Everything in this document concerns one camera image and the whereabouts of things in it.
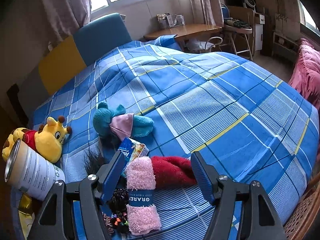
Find side window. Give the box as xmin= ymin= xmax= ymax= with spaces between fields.
xmin=297 ymin=0 xmax=320 ymax=33

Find yellow giraffe plush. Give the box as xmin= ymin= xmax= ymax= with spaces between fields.
xmin=2 ymin=116 xmax=73 ymax=163

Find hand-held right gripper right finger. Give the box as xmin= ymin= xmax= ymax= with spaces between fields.
xmin=190 ymin=151 xmax=288 ymax=240

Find white metal can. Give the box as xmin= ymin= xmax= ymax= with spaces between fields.
xmin=4 ymin=138 xmax=66 ymax=202

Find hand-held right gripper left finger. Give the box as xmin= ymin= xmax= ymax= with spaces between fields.
xmin=26 ymin=150 xmax=125 ymax=240

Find blue tissue pack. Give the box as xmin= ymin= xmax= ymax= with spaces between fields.
xmin=117 ymin=137 xmax=150 ymax=170

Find dark scrunchie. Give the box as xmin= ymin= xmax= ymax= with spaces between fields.
xmin=109 ymin=186 xmax=129 ymax=214

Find clear acrylic organizer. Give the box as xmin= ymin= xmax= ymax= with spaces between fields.
xmin=157 ymin=13 xmax=185 ymax=29

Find white cabinet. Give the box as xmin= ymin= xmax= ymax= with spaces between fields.
xmin=252 ymin=12 xmax=265 ymax=53

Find red fuzzy cloth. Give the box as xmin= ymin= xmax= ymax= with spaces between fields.
xmin=151 ymin=156 xmax=198 ymax=188

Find pink blanket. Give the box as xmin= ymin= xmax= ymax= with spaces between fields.
xmin=287 ymin=38 xmax=320 ymax=110

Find teal plush toy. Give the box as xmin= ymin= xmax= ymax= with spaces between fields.
xmin=93 ymin=102 xmax=155 ymax=140

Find colourful beaded hair ties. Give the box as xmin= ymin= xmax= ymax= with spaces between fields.
xmin=110 ymin=211 xmax=130 ymax=234

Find pink fuzzy towel roll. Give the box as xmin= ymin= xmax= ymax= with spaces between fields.
xmin=125 ymin=156 xmax=162 ymax=236

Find blue plaid blanket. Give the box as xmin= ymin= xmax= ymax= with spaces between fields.
xmin=26 ymin=35 xmax=320 ymax=240

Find black spiky hair piece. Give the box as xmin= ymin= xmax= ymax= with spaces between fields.
xmin=84 ymin=152 xmax=110 ymax=177

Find wicker chair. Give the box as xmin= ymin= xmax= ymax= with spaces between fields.
xmin=282 ymin=172 xmax=320 ymax=240

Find folding chair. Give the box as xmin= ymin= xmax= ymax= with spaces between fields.
xmin=220 ymin=4 xmax=254 ymax=60

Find low wooden shelf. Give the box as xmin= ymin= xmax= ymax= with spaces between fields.
xmin=271 ymin=29 xmax=299 ymax=60

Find wooden desk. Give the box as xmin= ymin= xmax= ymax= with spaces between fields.
xmin=144 ymin=24 xmax=223 ymax=43

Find pink curtain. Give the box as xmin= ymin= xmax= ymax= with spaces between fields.
xmin=37 ymin=0 xmax=92 ymax=53
xmin=185 ymin=0 xmax=224 ymax=27

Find grey yellow blue headboard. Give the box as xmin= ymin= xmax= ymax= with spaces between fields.
xmin=19 ymin=12 xmax=133 ymax=103

